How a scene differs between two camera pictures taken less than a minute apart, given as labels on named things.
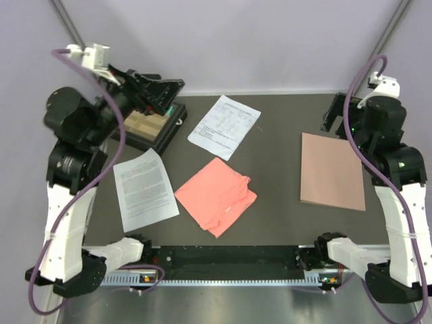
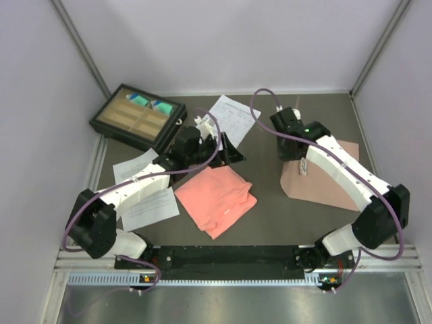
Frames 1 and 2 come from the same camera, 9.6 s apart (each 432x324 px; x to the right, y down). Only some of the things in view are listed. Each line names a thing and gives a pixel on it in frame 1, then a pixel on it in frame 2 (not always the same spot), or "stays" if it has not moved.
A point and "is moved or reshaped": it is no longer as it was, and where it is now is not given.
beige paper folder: (331, 173) is moved or reshaped
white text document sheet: (144, 192) stays
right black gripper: (337, 107) -> (286, 156)
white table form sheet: (225, 127) stays
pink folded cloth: (216, 196) stays
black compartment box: (154, 131) stays
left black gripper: (148, 91) -> (231, 154)
